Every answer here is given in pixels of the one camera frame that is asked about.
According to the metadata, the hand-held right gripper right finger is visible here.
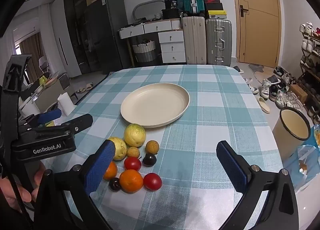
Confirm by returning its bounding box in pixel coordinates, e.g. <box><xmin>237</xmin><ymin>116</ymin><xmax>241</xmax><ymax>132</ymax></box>
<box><xmin>216</xmin><ymin>141</ymin><xmax>300</xmax><ymax>230</ymax></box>

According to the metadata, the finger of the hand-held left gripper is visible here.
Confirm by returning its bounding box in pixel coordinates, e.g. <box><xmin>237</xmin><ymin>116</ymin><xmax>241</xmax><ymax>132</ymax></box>
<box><xmin>19</xmin><ymin>108</ymin><xmax>62</xmax><ymax>130</ymax></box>
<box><xmin>25</xmin><ymin>113</ymin><xmax>94</xmax><ymax>141</ymax></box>

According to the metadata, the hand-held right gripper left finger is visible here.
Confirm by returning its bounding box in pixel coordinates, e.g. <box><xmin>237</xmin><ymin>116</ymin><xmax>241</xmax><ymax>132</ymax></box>
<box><xmin>34</xmin><ymin>139</ymin><xmax>117</xmax><ymax>230</ymax></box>

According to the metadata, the orange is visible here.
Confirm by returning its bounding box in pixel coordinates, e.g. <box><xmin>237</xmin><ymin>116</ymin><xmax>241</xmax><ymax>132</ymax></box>
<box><xmin>103</xmin><ymin>161</ymin><xmax>118</xmax><ymax>181</ymax></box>
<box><xmin>119</xmin><ymin>169</ymin><xmax>144</xmax><ymax>194</ymax></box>

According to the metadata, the dark red cherry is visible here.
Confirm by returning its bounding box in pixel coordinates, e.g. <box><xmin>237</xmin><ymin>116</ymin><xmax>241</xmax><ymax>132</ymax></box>
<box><xmin>109</xmin><ymin>177</ymin><xmax>122</xmax><ymax>191</ymax></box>

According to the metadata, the red tomato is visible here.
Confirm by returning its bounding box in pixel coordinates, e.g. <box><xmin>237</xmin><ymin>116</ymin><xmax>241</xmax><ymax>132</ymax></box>
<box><xmin>143</xmin><ymin>173</ymin><xmax>163</xmax><ymax>191</ymax></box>
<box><xmin>124</xmin><ymin>156</ymin><xmax>142</xmax><ymax>171</ymax></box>

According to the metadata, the cream round plate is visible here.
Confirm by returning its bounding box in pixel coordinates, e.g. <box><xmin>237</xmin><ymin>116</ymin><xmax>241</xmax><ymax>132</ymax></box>
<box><xmin>120</xmin><ymin>83</ymin><xmax>190</xmax><ymax>128</ymax></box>

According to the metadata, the person's left hand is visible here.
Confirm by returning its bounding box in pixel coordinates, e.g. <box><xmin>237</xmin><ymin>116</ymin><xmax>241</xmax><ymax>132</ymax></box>
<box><xmin>0</xmin><ymin>161</ymin><xmax>47</xmax><ymax>213</ymax></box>

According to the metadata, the white paper towel roll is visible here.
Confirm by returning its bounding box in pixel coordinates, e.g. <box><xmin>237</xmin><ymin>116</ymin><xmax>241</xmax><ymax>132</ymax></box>
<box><xmin>57</xmin><ymin>92</ymin><xmax>75</xmax><ymax>117</ymax></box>

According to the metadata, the beige side cabinet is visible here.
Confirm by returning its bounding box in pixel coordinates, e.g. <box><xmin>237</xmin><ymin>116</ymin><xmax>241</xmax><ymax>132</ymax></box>
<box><xmin>31</xmin><ymin>77</ymin><xmax>70</xmax><ymax>111</ymax></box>

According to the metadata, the white lidded bin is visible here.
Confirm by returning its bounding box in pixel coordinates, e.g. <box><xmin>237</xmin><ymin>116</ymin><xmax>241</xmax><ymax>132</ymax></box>
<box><xmin>19</xmin><ymin>96</ymin><xmax>40</xmax><ymax>120</ymax></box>

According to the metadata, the large yellow-green guava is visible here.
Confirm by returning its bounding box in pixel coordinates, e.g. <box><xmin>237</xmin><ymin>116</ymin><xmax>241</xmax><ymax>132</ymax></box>
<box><xmin>124</xmin><ymin>123</ymin><xmax>146</xmax><ymax>148</ymax></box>

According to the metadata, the dark purple plum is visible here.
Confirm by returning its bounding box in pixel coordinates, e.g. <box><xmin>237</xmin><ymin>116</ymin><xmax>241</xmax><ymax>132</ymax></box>
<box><xmin>142</xmin><ymin>153</ymin><xmax>157</xmax><ymax>167</ymax></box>

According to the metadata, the brown round fruit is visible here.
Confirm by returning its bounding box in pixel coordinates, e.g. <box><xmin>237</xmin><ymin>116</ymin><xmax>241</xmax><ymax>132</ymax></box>
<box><xmin>145</xmin><ymin>140</ymin><xmax>160</xmax><ymax>155</ymax></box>

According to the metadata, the cream trash bin black rim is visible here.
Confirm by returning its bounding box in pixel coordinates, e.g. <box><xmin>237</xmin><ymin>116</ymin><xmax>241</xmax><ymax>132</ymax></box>
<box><xmin>272</xmin><ymin>106</ymin><xmax>311</xmax><ymax>160</ymax></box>

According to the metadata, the brown curtain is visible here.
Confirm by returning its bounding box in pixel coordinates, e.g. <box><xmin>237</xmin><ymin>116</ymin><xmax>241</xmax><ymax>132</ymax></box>
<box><xmin>19</xmin><ymin>32</ymin><xmax>45</xmax><ymax>83</ymax></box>

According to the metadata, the beige sandal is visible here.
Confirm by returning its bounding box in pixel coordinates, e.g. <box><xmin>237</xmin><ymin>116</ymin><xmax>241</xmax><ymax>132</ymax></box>
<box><xmin>258</xmin><ymin>96</ymin><xmax>271</xmax><ymax>113</ymax></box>

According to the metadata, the blue plastic bag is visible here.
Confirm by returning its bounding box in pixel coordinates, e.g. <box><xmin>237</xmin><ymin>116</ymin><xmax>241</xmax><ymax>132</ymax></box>
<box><xmin>284</xmin><ymin>145</ymin><xmax>320</xmax><ymax>193</ymax></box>

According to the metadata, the group of sneakers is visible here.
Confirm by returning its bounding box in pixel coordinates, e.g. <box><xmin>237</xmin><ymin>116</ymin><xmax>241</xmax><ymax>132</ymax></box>
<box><xmin>232</xmin><ymin>65</ymin><xmax>310</xmax><ymax>110</ymax></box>

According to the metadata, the tall wardrobe cabinet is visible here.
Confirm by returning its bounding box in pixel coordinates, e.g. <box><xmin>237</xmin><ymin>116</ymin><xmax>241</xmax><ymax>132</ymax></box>
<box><xmin>51</xmin><ymin>0</ymin><xmax>103</xmax><ymax>78</ymax></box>

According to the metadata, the dark refrigerator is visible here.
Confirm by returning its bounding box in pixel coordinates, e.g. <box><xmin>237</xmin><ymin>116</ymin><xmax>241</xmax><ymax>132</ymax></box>
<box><xmin>84</xmin><ymin>0</ymin><xmax>132</xmax><ymax>73</ymax></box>

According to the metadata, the woven laundry basket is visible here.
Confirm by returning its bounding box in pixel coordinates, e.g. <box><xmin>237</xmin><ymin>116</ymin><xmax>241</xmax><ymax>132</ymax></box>
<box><xmin>132</xmin><ymin>39</ymin><xmax>157</xmax><ymax>62</ymax></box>

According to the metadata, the small cardboard box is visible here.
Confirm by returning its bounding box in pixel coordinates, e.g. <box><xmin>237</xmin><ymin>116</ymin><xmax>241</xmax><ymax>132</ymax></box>
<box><xmin>290</xmin><ymin>84</ymin><xmax>308</xmax><ymax>104</ymax></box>

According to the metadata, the grey floor mat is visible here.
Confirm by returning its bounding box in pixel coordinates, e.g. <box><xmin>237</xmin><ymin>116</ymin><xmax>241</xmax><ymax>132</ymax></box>
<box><xmin>248</xmin><ymin>63</ymin><xmax>265</xmax><ymax>73</ymax></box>

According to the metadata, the white vanity desk with drawers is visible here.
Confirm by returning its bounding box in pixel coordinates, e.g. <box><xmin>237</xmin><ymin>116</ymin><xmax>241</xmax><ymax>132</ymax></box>
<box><xmin>118</xmin><ymin>18</ymin><xmax>187</xmax><ymax>64</ymax></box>

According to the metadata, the metal shoe rack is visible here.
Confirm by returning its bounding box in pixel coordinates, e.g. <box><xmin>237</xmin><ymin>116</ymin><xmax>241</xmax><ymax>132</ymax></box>
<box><xmin>299</xmin><ymin>22</ymin><xmax>320</xmax><ymax>124</ymax></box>

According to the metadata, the silver suitcase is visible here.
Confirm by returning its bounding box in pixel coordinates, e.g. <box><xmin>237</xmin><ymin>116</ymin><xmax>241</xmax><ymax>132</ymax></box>
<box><xmin>205</xmin><ymin>18</ymin><xmax>232</xmax><ymax>66</ymax></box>

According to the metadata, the oval mirror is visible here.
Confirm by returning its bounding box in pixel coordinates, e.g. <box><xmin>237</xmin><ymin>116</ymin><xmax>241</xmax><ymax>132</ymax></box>
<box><xmin>132</xmin><ymin>0</ymin><xmax>164</xmax><ymax>21</ymax></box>

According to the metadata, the beige suitcase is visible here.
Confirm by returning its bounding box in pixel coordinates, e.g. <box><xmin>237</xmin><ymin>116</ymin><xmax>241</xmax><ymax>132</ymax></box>
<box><xmin>182</xmin><ymin>16</ymin><xmax>207</xmax><ymax>65</ymax></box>

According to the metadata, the wooden door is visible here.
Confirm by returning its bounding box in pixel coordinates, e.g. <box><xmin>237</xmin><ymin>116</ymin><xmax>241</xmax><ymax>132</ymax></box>
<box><xmin>229</xmin><ymin>0</ymin><xmax>282</xmax><ymax>68</ymax></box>

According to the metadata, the yellow black shoe box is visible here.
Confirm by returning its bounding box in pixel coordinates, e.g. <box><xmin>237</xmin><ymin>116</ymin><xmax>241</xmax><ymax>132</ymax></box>
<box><xmin>207</xmin><ymin>10</ymin><xmax>228</xmax><ymax>19</ymax></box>

